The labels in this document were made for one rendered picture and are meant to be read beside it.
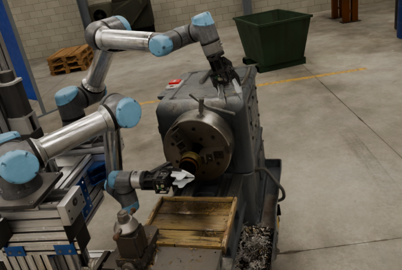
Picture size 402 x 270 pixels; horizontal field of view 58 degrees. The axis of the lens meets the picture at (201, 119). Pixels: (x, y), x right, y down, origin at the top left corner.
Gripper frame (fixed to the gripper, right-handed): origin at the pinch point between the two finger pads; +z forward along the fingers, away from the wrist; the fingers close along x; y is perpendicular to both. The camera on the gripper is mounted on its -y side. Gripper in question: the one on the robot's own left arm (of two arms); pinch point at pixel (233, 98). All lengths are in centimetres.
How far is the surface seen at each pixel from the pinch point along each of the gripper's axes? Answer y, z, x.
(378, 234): -77, 145, 41
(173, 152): -1.6, 18.1, -35.8
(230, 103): -19.0, 8.1, -7.4
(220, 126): -5.9, 12.6, -11.4
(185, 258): 51, 33, -19
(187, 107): -18.5, 4.1, -28.0
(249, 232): -8, 73, -19
